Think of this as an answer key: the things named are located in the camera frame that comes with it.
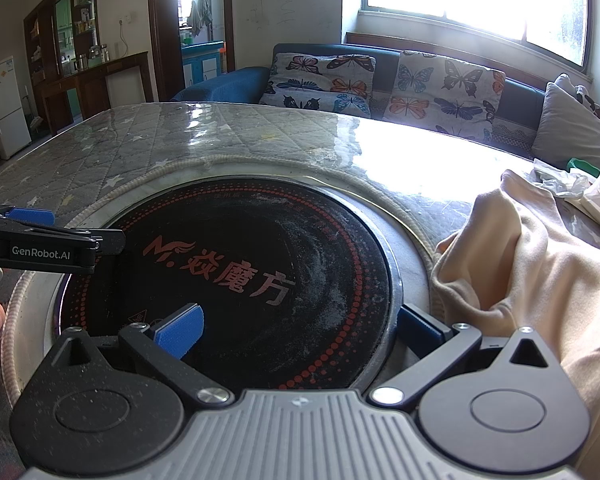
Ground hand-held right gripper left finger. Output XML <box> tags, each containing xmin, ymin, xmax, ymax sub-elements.
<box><xmin>50</xmin><ymin>302</ymin><xmax>233</xmax><ymax>407</ymax></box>

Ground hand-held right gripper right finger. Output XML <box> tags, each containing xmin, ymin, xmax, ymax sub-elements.
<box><xmin>371</xmin><ymin>304</ymin><xmax>561</xmax><ymax>411</ymax></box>

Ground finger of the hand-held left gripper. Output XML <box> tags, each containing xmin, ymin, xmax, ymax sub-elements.
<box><xmin>0</xmin><ymin>201</ymin><xmax>56</xmax><ymax>227</ymax></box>
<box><xmin>0</xmin><ymin>220</ymin><xmax>127</xmax><ymax>274</ymax></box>

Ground cream knit shirt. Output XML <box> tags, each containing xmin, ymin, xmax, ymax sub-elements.
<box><xmin>432</xmin><ymin>167</ymin><xmax>600</xmax><ymax>480</ymax></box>

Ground hanging clothes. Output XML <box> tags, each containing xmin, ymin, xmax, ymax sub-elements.
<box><xmin>186</xmin><ymin>0</ymin><xmax>214</xmax><ymax>38</ymax></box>

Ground white refrigerator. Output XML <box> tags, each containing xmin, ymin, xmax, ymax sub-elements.
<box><xmin>0</xmin><ymin>56</ymin><xmax>31</xmax><ymax>161</ymax></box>

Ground grey quilted star table cover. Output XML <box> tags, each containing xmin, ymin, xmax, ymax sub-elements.
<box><xmin>0</xmin><ymin>101</ymin><xmax>600</xmax><ymax>411</ymax></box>

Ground round black induction cooktop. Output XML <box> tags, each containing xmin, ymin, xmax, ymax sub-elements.
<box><xmin>55</xmin><ymin>177</ymin><xmax>398</xmax><ymax>393</ymax></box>

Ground dark wooden sideboard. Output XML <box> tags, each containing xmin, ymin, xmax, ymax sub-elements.
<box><xmin>32</xmin><ymin>51</ymin><xmax>153</xmax><ymax>136</ymax></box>

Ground white board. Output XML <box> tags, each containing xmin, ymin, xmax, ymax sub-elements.
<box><xmin>105</xmin><ymin>71</ymin><xmax>147</xmax><ymax>109</ymax></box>

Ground clear plastic bag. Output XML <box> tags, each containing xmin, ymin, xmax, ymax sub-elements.
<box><xmin>532</xmin><ymin>159</ymin><xmax>600</xmax><ymax>198</ymax></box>

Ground green plastic bowl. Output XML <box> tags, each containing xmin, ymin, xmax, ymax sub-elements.
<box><xmin>566</xmin><ymin>157</ymin><xmax>600</xmax><ymax>177</ymax></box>

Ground blue cabinet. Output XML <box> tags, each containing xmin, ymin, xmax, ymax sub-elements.
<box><xmin>181</xmin><ymin>41</ymin><xmax>227</xmax><ymax>88</ymax></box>

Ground blue sofa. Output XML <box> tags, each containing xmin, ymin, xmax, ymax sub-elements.
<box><xmin>170</xmin><ymin>42</ymin><xmax>600</xmax><ymax>171</ymax></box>

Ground butterfly print cushion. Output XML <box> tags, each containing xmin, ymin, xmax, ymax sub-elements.
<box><xmin>382</xmin><ymin>50</ymin><xmax>507</xmax><ymax>143</ymax></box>
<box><xmin>257</xmin><ymin>52</ymin><xmax>378</xmax><ymax>118</ymax></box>

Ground grey pillow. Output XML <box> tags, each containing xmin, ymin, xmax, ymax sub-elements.
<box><xmin>532</xmin><ymin>82</ymin><xmax>600</xmax><ymax>171</ymax></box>

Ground black and white plush toy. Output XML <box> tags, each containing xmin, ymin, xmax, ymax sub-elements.
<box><xmin>554</xmin><ymin>73</ymin><xmax>600</xmax><ymax>123</ymax></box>

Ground dark wooden wall cabinet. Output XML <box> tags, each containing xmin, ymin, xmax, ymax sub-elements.
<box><xmin>24</xmin><ymin>0</ymin><xmax>98</xmax><ymax>83</ymax></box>

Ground dark wooden door frame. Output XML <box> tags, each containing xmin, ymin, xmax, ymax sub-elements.
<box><xmin>147</xmin><ymin>0</ymin><xmax>236</xmax><ymax>102</ymax></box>

